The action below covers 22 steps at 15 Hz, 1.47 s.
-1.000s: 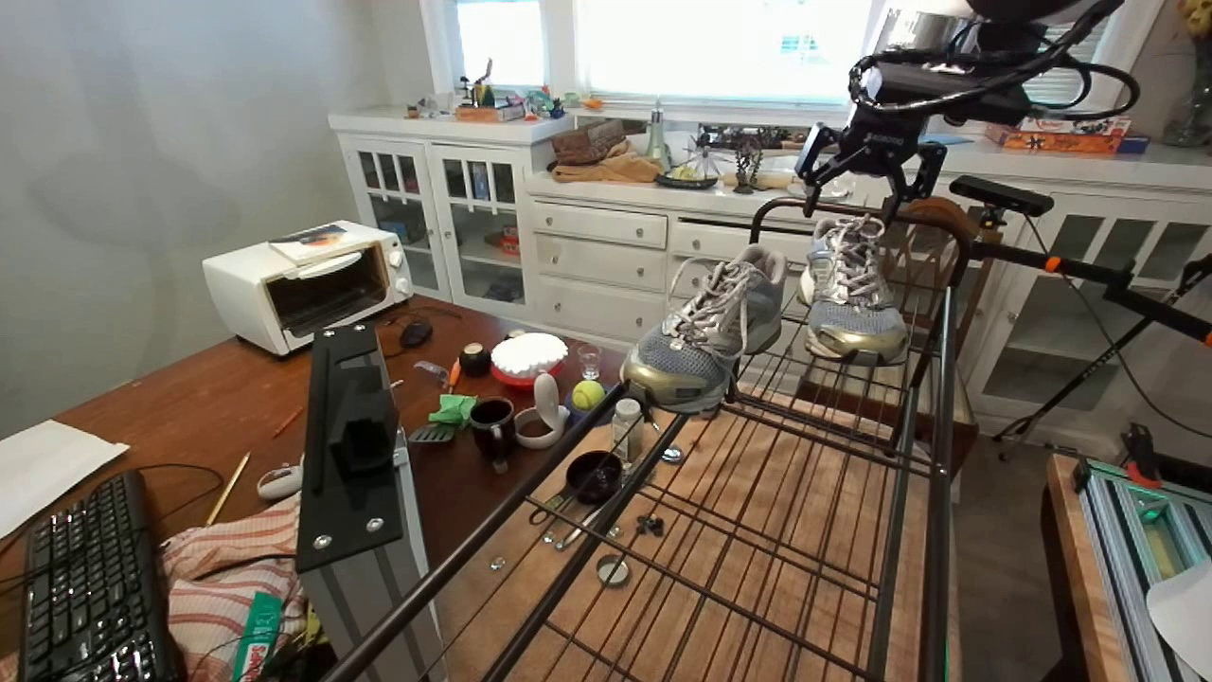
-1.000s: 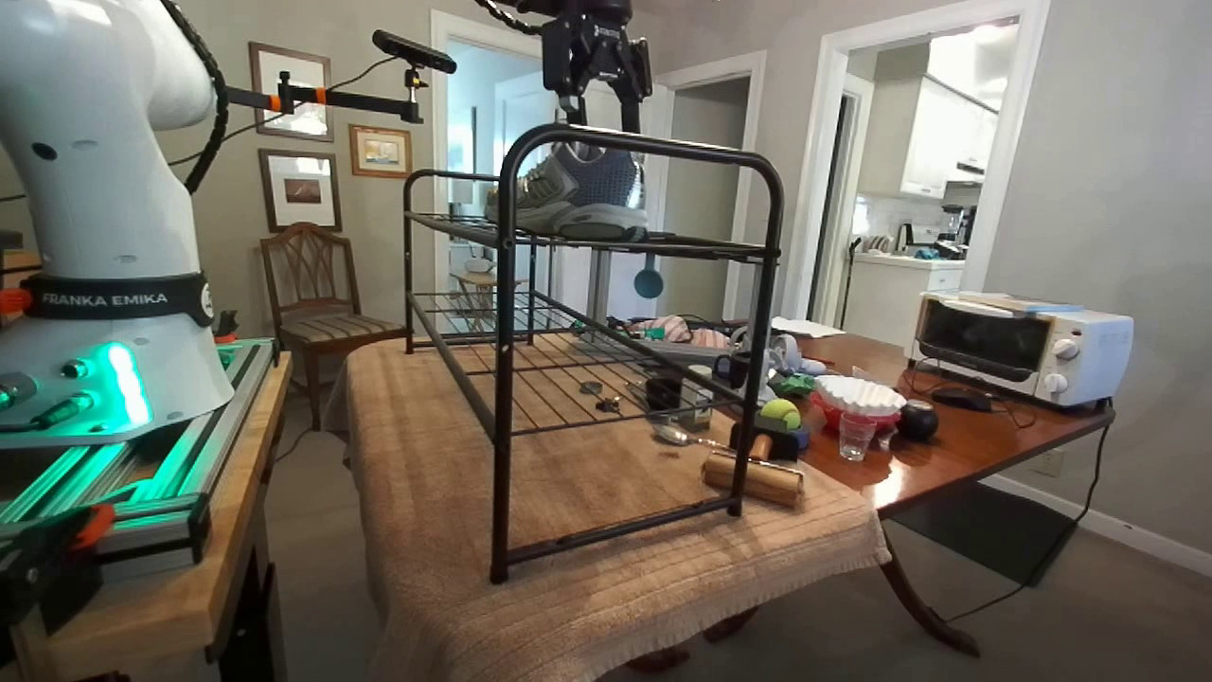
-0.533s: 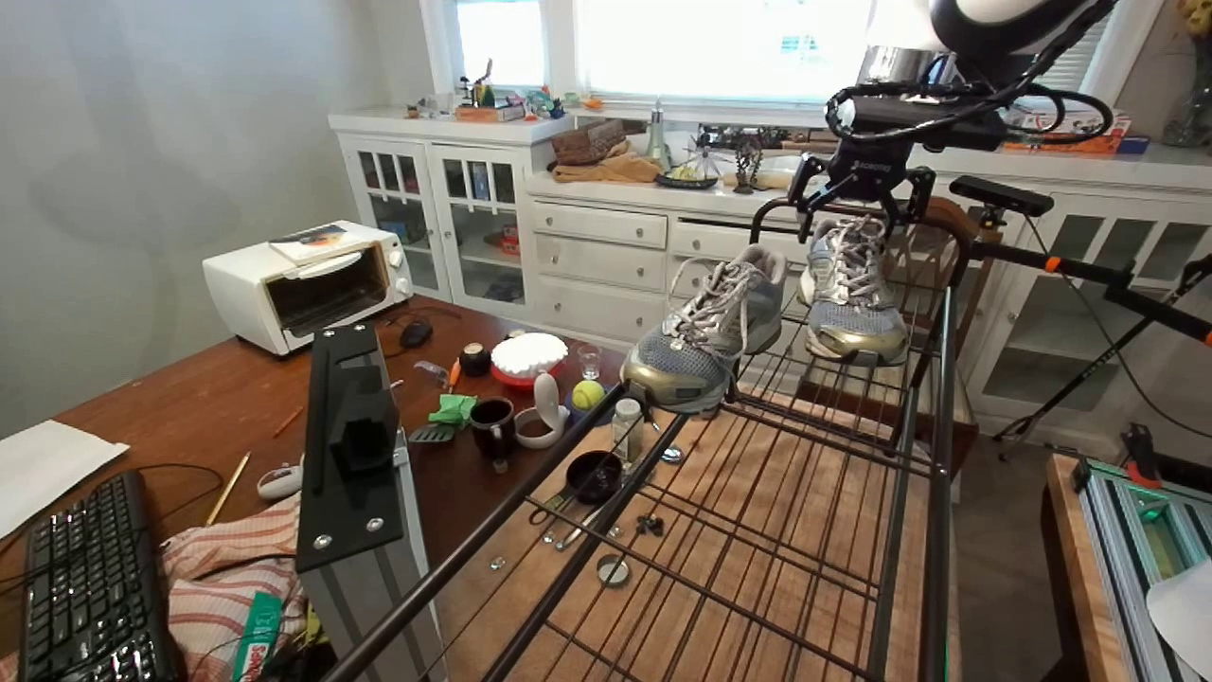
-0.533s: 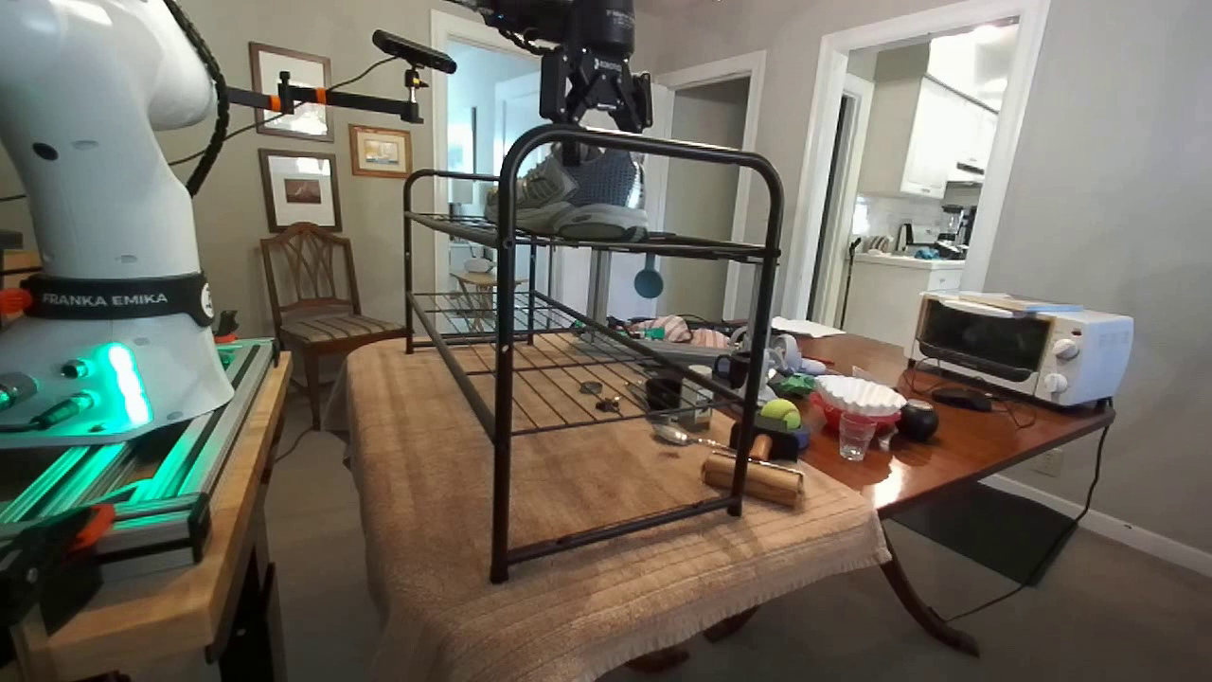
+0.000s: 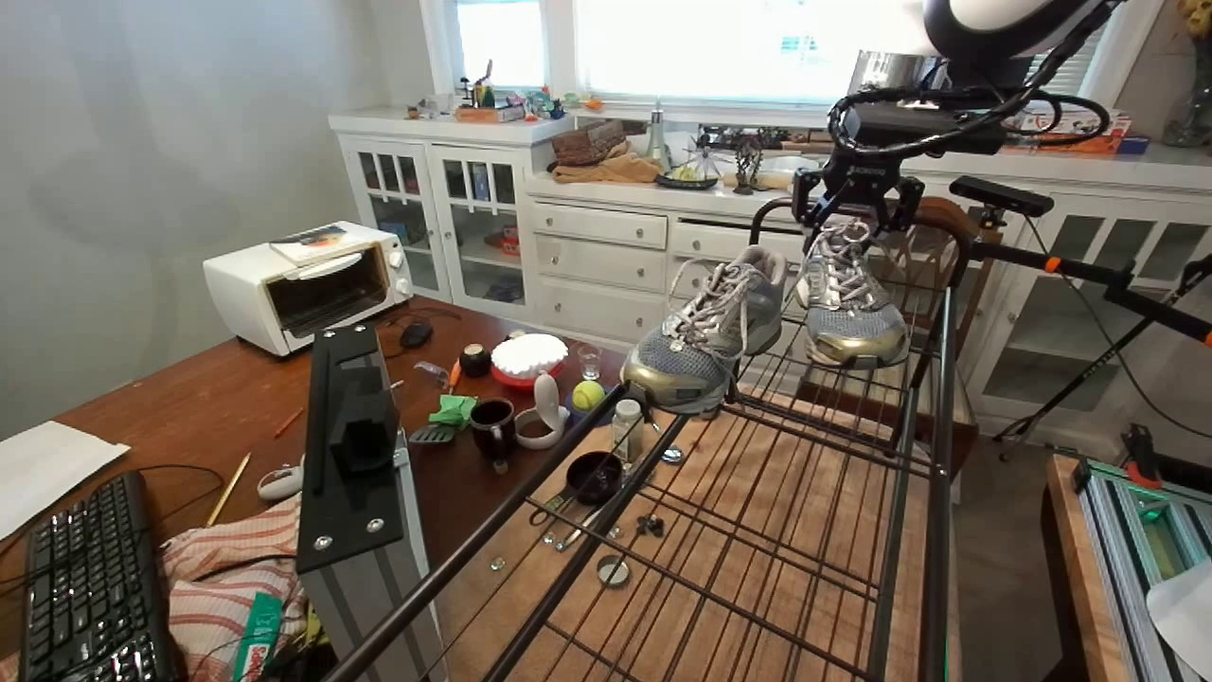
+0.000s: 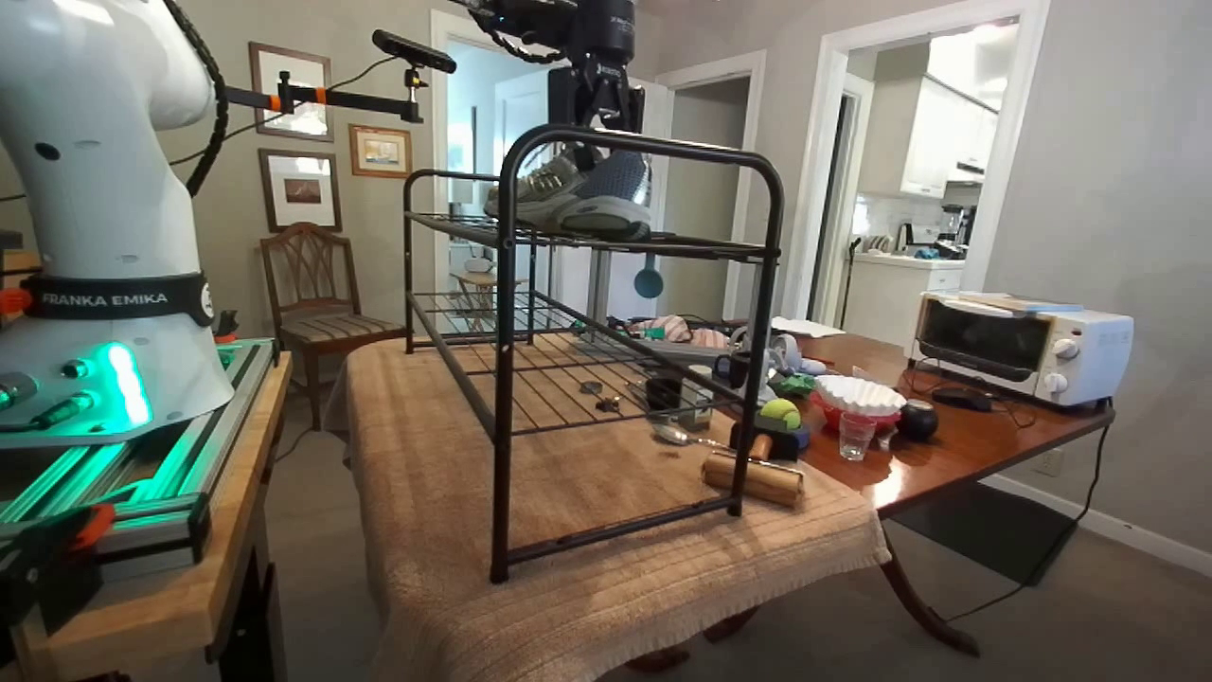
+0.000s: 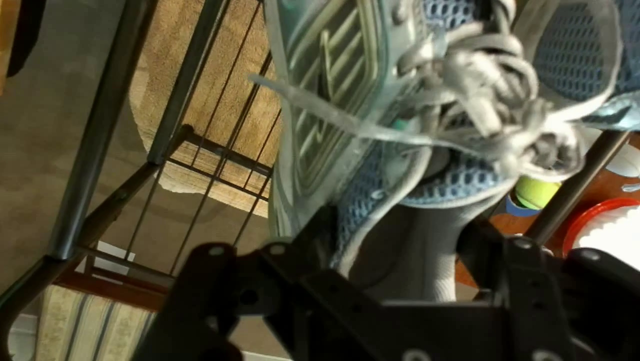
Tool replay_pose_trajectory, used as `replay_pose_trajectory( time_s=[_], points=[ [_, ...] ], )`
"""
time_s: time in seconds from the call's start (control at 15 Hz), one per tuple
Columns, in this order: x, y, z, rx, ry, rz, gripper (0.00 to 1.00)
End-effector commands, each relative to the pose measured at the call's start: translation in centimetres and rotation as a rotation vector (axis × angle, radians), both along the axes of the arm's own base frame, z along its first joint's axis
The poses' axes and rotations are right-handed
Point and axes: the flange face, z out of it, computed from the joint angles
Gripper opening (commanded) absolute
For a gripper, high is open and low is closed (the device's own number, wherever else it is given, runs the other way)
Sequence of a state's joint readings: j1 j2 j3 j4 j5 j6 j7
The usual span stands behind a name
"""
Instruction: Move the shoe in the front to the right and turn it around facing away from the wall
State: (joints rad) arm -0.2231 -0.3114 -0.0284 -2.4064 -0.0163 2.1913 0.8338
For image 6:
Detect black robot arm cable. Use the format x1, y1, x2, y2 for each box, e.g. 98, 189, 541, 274
160, 0, 232, 200

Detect dark wooden dining table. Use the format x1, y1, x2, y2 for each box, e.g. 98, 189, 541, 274
703, 331, 1122, 676

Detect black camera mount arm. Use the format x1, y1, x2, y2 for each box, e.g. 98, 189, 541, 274
218, 70, 427, 129

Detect white kitchen counter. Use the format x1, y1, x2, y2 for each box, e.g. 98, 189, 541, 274
841, 248, 969, 348

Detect small wooden framed picture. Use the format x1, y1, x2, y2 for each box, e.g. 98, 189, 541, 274
343, 122, 418, 182

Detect green tennis ball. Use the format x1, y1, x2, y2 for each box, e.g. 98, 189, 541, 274
754, 393, 808, 436

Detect orange black clamp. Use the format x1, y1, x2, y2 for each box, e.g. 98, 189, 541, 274
0, 499, 120, 642

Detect black toaster power cable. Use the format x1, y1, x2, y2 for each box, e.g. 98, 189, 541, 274
943, 412, 1117, 624

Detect small black cup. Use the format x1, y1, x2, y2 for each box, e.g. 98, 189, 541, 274
641, 370, 690, 418

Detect white bowl red rim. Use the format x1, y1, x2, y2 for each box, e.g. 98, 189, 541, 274
808, 370, 909, 439

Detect white kitchen cabinets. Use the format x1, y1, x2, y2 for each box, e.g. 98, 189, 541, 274
892, 72, 1005, 204

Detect aluminium base frame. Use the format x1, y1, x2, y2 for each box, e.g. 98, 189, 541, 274
0, 335, 278, 560

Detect clear plastic cup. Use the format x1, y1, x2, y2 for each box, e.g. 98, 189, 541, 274
836, 408, 882, 468

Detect grey blue sneaker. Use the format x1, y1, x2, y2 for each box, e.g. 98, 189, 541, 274
511, 144, 664, 248
601, 148, 654, 204

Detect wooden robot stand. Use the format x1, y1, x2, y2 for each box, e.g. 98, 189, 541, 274
23, 353, 300, 682

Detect large framed wall picture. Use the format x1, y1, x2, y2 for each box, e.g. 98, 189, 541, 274
245, 37, 336, 144

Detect blue hanging ladle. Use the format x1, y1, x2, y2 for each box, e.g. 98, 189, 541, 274
629, 250, 671, 302

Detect beige woven tablecloth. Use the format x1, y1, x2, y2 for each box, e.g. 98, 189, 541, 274
323, 335, 892, 682

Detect black remote control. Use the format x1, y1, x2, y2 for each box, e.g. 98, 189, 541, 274
933, 382, 1000, 418

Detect black metal shoe rack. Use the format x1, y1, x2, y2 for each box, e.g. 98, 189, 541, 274
400, 122, 786, 589

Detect black round object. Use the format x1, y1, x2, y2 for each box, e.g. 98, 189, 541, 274
892, 397, 943, 449

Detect black ball holder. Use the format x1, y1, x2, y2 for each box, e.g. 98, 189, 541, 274
761, 422, 815, 468

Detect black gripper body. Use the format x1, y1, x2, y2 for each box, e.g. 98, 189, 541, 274
545, 52, 637, 133

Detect colourful plush pile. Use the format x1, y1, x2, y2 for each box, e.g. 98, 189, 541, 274
620, 310, 740, 362

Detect dark framed wall picture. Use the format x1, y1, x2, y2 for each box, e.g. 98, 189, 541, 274
256, 148, 343, 234

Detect wooden chair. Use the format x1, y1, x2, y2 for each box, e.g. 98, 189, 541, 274
256, 219, 410, 432

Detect white toaster oven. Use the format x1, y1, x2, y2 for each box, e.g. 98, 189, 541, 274
904, 288, 1137, 412

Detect green black small toy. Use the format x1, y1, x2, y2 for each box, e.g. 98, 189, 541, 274
766, 369, 818, 407

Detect wooden rolling pin block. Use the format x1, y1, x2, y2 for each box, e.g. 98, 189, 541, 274
698, 452, 809, 516

